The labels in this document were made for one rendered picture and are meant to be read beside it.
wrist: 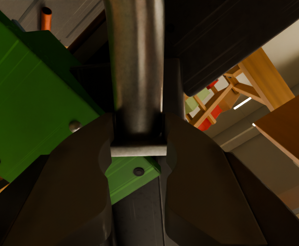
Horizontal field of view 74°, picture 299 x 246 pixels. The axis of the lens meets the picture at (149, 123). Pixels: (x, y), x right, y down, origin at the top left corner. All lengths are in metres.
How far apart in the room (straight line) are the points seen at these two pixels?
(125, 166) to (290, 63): 9.84
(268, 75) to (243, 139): 6.80
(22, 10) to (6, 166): 0.41
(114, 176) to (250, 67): 0.82
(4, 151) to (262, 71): 0.89
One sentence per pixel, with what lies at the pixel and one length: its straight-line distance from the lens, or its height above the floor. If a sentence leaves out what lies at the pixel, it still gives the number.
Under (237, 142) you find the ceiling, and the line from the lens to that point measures 7.71.
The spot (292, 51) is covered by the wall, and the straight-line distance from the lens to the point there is 9.97.
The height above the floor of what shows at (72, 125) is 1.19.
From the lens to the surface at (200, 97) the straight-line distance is 3.59.
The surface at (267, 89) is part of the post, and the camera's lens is 0.96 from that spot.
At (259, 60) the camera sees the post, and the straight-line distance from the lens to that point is 0.94.
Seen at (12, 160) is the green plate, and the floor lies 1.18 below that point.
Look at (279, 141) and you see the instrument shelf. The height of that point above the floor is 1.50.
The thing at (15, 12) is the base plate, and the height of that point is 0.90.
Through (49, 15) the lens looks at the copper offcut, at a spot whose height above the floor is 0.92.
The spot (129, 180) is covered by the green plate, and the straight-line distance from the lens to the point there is 0.19.
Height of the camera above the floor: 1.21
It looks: 6 degrees up
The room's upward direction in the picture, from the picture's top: 141 degrees clockwise
